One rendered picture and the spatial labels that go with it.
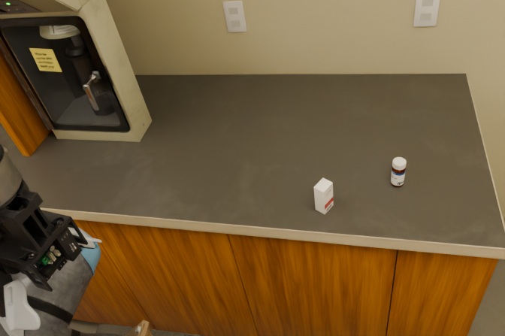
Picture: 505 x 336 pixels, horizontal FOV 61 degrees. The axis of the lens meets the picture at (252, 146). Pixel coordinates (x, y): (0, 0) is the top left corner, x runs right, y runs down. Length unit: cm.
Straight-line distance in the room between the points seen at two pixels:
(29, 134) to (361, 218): 111
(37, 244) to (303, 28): 122
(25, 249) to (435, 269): 98
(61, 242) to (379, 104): 112
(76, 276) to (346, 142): 84
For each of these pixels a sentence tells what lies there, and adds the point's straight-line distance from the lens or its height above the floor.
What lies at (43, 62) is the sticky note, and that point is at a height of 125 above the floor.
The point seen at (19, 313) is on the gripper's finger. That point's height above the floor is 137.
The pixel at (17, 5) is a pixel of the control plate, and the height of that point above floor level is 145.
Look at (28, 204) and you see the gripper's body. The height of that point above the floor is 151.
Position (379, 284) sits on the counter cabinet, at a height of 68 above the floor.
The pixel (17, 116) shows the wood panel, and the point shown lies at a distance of 160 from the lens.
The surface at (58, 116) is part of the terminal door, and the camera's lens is 155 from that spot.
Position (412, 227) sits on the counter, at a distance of 112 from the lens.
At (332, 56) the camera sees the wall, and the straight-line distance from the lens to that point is 161.
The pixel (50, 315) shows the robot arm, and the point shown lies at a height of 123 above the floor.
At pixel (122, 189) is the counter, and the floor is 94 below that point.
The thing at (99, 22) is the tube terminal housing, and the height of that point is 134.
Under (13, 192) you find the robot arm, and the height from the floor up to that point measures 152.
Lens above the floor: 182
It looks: 41 degrees down
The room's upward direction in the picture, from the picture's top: 11 degrees counter-clockwise
